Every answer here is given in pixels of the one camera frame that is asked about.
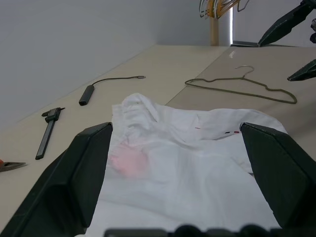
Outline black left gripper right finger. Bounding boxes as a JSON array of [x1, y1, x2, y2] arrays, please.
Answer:
[[240, 121, 316, 237]]

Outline black caliper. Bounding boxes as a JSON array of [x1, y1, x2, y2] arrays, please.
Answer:
[[35, 107, 66, 160]]

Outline orange-handled pliers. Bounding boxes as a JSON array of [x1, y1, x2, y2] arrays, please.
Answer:
[[0, 159, 27, 173]]

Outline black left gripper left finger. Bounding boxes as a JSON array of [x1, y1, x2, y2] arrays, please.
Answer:
[[0, 121, 114, 237]]

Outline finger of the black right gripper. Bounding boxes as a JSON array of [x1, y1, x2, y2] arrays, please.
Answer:
[[258, 0, 316, 47], [287, 59, 316, 81]]

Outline bunch of wire hangers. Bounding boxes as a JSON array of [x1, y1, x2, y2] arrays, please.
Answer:
[[199, 0, 250, 19]]

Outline white shorts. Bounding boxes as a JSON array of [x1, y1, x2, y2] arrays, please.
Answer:
[[92, 92, 288, 230]]

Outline black adapter with cable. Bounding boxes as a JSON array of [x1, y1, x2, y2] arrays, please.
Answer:
[[79, 75, 147, 106]]

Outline coloured hangers on rack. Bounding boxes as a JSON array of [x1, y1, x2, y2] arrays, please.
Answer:
[[209, 0, 234, 46]]

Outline green wire hanger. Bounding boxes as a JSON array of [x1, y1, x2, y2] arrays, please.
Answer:
[[184, 65, 298, 105]]

